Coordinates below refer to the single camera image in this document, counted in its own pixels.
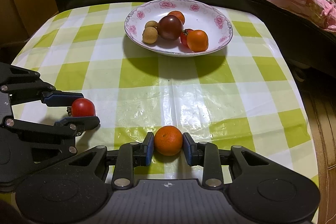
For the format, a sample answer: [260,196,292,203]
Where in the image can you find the red cherry tomato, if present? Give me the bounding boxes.
[67,98,96,117]

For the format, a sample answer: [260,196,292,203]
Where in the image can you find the orange tangerine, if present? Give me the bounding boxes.
[154,126,183,156]

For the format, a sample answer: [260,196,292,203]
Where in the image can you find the green checkered tablecloth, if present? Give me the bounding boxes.
[11,1,320,224]

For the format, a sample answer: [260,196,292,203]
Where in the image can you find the orange tangerine front plate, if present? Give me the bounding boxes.
[187,30,209,52]

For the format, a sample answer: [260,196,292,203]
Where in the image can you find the orange tangerine plate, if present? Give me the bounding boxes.
[187,30,209,52]
[168,11,185,24]

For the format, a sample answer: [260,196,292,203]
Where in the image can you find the brown longan front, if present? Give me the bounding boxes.
[142,27,158,44]

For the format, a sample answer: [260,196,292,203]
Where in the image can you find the brown longan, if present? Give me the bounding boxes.
[142,27,158,44]
[145,20,158,29]

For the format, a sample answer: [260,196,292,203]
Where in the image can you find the red tomato in plate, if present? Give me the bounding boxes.
[180,28,193,47]

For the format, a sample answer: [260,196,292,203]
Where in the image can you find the dark purple tomato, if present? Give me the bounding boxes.
[157,15,183,40]

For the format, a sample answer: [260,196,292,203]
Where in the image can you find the brown longan back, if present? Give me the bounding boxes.
[145,20,158,29]

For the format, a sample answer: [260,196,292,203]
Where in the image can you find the white floral plate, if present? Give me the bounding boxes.
[124,0,233,57]

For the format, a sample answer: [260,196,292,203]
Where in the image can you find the orange tangerine back plate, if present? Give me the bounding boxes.
[168,11,185,24]

